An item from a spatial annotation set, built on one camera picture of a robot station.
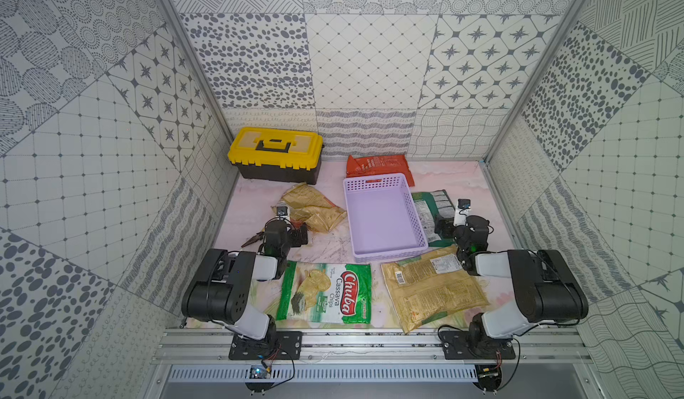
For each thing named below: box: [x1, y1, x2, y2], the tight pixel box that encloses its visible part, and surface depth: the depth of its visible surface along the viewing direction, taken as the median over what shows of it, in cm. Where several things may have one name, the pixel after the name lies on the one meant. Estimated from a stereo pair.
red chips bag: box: [345, 154, 416, 188], surface depth 121 cm
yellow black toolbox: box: [228, 126, 325, 186], surface depth 104 cm
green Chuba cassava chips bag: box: [276, 260, 373, 325], surface depth 84 cm
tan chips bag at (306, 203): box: [271, 182, 348, 233], surface depth 103 cm
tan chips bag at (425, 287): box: [381, 244, 490, 334], surface depth 83 cm
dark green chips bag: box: [411, 188, 456, 247], surface depth 103 cm
